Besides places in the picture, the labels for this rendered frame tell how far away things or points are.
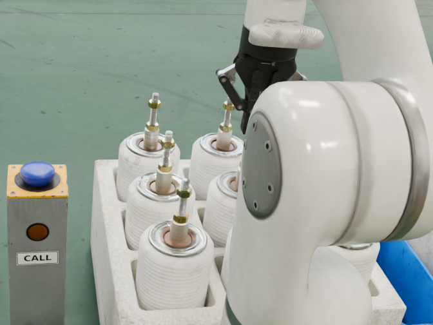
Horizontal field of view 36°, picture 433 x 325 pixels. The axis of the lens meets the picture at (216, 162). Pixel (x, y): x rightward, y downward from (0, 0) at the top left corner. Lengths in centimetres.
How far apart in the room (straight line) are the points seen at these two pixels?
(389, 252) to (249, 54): 53
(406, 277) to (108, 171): 53
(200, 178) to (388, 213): 72
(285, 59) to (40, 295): 43
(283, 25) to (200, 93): 104
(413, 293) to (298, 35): 54
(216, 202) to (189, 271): 16
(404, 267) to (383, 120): 85
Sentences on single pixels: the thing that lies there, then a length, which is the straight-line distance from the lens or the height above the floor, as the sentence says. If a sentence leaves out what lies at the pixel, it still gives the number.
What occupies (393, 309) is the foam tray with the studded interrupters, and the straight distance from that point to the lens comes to 95.
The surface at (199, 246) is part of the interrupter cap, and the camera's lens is 84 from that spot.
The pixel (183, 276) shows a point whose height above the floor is 23.
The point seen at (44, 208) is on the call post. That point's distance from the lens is 81.
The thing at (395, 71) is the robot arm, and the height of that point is 64.
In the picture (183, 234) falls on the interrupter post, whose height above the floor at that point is 27.
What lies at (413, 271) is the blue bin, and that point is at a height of 10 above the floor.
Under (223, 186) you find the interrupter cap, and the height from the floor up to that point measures 25.
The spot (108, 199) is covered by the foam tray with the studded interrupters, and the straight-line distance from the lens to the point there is 103.
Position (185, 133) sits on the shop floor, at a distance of 162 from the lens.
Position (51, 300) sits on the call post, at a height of 15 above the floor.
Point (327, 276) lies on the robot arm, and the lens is 42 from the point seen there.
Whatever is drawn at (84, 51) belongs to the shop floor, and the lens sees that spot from 203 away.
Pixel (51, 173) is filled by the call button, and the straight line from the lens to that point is 81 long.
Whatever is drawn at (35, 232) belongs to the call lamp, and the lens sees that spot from 82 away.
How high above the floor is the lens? 76
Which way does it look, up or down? 30 degrees down
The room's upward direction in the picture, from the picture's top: 9 degrees clockwise
